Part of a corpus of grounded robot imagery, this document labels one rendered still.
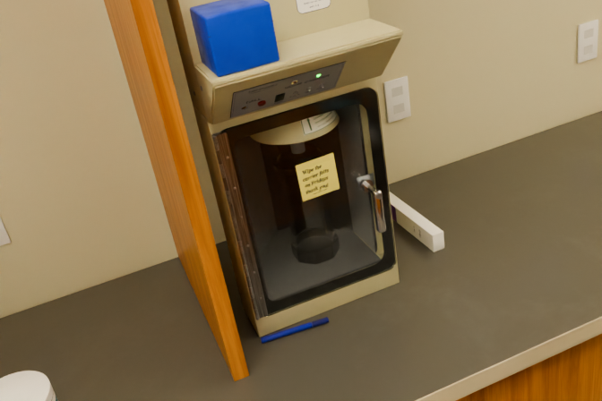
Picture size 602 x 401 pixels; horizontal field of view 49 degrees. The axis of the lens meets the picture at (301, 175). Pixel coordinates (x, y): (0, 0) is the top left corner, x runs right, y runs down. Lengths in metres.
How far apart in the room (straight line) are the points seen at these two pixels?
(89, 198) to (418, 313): 0.79
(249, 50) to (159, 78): 0.14
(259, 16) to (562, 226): 0.91
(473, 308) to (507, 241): 0.25
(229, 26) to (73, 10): 0.57
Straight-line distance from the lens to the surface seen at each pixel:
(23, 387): 1.20
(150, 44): 0.97
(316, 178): 1.20
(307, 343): 1.31
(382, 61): 1.13
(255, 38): 0.98
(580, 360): 1.44
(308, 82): 1.08
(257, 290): 1.27
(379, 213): 1.23
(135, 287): 1.60
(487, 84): 1.92
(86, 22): 1.48
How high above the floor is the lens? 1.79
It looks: 26 degrees down
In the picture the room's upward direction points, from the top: 10 degrees counter-clockwise
